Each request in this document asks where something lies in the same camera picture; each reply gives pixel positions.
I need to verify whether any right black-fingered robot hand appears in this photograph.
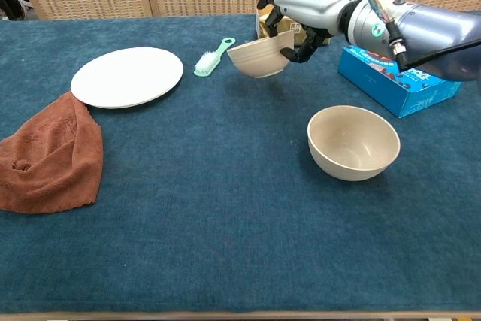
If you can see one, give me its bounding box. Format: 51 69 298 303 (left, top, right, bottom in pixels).
256 0 368 64

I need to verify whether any off-white round bowl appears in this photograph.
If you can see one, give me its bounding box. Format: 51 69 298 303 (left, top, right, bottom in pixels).
226 30 296 80
307 105 401 182

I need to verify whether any gold tissue pack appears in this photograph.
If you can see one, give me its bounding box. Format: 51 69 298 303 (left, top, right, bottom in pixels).
255 3 334 47

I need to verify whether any blue cookie box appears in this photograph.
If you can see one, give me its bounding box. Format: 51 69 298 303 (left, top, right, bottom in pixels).
337 45 462 119

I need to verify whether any mint green scrub brush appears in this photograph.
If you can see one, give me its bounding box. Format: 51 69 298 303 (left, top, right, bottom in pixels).
193 37 237 78

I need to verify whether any dark teal table cover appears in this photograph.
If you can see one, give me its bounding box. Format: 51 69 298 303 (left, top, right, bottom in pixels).
0 11 481 314

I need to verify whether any brown terry cloth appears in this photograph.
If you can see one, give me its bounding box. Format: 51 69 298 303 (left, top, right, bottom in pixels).
0 91 104 215

